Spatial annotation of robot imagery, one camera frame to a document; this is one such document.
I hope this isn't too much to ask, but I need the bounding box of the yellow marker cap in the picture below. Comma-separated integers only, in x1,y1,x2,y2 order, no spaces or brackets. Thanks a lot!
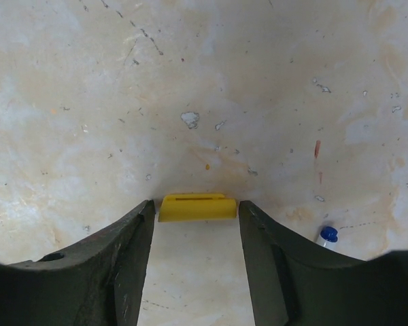
158,193,237,223

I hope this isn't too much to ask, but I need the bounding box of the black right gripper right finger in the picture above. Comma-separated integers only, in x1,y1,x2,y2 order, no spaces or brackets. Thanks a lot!
239,201,408,325

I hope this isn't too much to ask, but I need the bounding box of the white blue-end pen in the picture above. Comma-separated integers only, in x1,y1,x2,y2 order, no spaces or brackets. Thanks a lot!
316,225,338,250

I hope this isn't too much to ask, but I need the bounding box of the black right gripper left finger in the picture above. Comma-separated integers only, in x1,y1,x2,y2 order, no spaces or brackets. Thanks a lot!
0,200,156,325

